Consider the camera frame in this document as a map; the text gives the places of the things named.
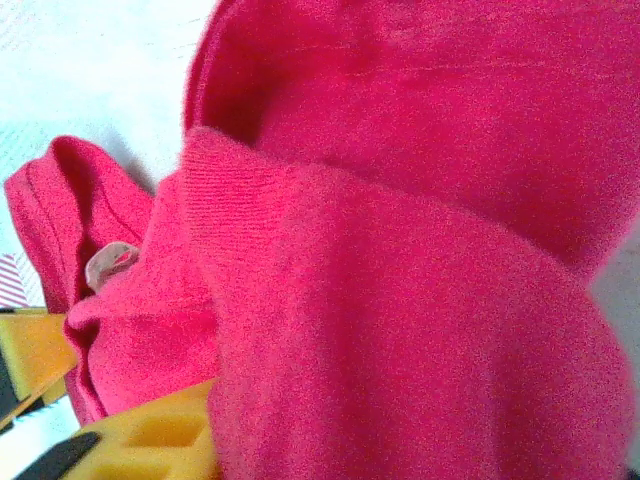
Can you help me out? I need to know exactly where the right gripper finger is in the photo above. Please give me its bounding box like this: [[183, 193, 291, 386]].
[[14, 378, 220, 480]]

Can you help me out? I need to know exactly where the red t-shirt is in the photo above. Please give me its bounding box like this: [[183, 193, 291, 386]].
[[4, 0, 640, 480]]

